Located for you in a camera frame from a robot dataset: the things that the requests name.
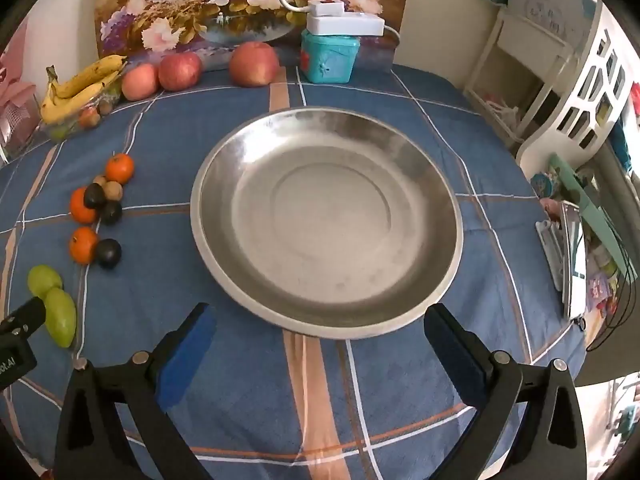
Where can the red apple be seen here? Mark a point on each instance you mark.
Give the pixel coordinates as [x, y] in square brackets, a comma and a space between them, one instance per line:
[253, 64]
[139, 81]
[180, 71]

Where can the green mango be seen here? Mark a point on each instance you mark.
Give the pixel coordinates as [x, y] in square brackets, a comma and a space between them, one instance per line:
[61, 317]
[43, 280]

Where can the round steel plate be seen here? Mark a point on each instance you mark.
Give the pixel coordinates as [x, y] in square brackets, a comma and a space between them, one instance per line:
[325, 220]

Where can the orange tangerine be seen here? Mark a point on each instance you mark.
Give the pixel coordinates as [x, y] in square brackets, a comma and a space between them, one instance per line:
[83, 245]
[81, 206]
[120, 168]

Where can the pink gift box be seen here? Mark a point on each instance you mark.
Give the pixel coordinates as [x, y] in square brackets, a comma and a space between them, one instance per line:
[15, 110]

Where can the small white box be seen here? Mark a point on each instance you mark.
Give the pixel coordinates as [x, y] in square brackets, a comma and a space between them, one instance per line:
[325, 8]

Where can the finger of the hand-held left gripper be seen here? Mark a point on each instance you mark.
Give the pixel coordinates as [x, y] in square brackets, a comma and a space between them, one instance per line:
[25, 314]

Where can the bunch of yellow bananas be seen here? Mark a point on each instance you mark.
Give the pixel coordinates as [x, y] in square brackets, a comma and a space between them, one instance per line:
[75, 91]

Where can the blue plaid tablecloth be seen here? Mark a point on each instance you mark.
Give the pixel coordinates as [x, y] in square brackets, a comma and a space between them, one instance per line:
[240, 390]

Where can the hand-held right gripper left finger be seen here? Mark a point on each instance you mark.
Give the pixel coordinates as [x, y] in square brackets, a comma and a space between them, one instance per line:
[187, 355]

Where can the teal plastic box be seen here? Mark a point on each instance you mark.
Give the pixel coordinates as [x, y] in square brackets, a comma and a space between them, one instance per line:
[329, 59]

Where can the white power adapter box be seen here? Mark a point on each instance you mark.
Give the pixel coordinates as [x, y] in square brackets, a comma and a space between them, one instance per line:
[345, 24]

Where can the clear glass bowl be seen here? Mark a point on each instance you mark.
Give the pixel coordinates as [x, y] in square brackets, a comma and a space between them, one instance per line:
[80, 121]

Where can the stack of books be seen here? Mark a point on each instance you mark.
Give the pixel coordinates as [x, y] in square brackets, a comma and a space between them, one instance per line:
[570, 260]

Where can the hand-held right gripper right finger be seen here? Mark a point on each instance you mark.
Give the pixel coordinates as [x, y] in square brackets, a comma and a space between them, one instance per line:
[457, 355]

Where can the flower painting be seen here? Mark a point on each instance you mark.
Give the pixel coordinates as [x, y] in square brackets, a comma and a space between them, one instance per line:
[200, 5]

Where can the clear plastic container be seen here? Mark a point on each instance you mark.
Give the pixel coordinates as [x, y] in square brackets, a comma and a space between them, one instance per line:
[376, 52]

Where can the white cutout shelf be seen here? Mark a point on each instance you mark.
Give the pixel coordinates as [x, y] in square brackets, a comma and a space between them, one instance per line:
[575, 100]

